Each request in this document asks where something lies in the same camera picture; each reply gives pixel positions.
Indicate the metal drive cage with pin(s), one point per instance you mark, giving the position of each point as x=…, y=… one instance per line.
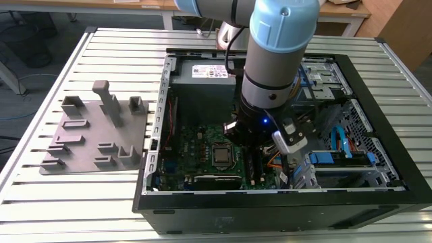
x=324, y=86

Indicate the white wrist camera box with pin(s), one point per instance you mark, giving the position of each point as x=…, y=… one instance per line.
x=289, y=143

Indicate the small wooden desk white frame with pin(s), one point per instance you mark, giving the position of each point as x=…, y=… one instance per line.
x=344, y=12

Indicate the dark shiny wrist camera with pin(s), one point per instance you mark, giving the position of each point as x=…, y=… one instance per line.
x=229, y=129

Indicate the long wooden desk white legs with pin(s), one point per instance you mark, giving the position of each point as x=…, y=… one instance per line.
x=101, y=5

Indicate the black open PC case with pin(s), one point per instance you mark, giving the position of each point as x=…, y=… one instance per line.
x=236, y=210

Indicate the hard disk in blue carrier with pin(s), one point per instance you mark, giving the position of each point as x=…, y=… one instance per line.
x=321, y=158

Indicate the black graphics card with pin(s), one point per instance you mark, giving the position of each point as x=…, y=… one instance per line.
x=217, y=182

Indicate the brown wooden cabinet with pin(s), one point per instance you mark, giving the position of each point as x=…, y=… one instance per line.
x=404, y=25

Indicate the CPU socket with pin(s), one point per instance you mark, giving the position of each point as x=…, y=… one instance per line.
x=221, y=165

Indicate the grey parts rack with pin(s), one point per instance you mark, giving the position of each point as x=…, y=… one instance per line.
x=90, y=121

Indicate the silver CPU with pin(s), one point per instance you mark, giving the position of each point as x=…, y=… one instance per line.
x=221, y=155

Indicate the grey power supply unit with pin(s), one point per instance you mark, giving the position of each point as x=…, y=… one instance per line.
x=202, y=98

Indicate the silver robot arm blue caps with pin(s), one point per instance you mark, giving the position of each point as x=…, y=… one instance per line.
x=269, y=76

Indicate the black RAM slot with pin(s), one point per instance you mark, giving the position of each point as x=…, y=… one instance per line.
x=249, y=174

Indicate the metal disk bay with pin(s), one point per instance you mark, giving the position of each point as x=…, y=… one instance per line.
x=337, y=170

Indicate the green motherboard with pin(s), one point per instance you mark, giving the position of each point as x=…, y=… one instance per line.
x=192, y=141

